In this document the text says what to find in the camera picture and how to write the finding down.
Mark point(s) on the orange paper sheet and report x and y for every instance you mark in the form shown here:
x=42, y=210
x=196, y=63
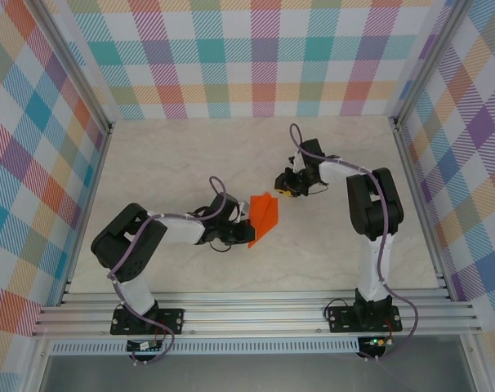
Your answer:
x=266, y=214

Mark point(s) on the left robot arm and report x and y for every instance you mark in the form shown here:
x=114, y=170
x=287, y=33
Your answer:
x=141, y=261

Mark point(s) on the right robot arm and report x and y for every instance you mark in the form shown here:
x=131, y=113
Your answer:
x=362, y=204

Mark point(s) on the grey metal panel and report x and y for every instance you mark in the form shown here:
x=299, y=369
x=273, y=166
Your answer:
x=251, y=371

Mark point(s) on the small dark circuit board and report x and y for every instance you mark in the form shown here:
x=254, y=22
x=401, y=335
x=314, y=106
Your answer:
x=141, y=346

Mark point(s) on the circuit board with green light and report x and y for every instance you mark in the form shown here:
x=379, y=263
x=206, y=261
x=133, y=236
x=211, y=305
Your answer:
x=376, y=342

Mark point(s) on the aluminium rail frame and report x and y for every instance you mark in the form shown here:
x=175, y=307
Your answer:
x=251, y=314

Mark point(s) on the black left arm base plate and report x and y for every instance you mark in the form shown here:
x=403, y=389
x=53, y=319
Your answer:
x=174, y=318

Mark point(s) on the aluminium side rail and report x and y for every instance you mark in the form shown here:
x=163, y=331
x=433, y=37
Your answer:
x=85, y=216
x=422, y=212

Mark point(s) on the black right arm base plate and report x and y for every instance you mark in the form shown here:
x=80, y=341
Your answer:
x=339, y=320

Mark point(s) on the aluminium corner post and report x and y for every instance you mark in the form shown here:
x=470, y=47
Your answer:
x=74, y=61
x=429, y=61

